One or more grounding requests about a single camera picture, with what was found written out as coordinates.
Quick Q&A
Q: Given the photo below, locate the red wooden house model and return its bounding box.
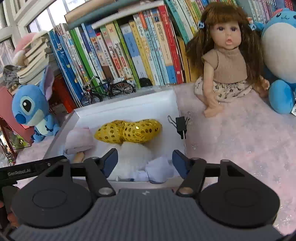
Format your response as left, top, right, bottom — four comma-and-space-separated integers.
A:
1, 86, 34, 166

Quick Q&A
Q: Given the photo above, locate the pale pink plush toy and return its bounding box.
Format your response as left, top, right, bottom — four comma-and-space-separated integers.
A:
64, 127, 95, 155

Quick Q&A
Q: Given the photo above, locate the blue Stitch plush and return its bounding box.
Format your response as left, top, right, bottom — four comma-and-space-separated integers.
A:
11, 65, 60, 143

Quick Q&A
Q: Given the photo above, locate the black binder clip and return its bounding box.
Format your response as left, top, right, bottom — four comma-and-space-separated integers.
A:
168, 115, 190, 140

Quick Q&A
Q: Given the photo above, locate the white fluffy plush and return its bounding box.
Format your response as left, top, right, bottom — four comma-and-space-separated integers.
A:
108, 142, 154, 181

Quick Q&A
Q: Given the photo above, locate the yellow sequin plush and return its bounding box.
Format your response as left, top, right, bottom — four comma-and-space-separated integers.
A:
94, 119, 162, 144

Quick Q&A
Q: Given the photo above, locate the grey cloth bundle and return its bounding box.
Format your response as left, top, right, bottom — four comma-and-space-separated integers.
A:
3, 65, 21, 91

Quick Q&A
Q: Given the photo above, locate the white shallow cardboard box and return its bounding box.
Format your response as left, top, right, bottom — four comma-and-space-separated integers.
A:
43, 86, 187, 189

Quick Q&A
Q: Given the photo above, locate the miniature black bicycle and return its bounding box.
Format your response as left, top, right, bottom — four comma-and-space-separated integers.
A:
80, 76, 135, 106

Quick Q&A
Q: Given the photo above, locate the pink mushroom plush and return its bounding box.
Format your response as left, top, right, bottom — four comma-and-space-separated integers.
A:
11, 33, 37, 66

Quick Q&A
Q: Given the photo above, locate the stack of lying books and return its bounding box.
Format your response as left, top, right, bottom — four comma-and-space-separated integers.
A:
17, 31, 59, 85

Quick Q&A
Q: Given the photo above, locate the brown haired baby doll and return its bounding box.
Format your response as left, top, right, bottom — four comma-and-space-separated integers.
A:
186, 2, 270, 118

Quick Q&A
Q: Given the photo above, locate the blue round plush toy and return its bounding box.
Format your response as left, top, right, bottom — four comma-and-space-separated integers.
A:
261, 9, 295, 115

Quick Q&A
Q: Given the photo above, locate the row of upright books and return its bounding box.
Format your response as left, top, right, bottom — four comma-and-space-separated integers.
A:
48, 0, 296, 107

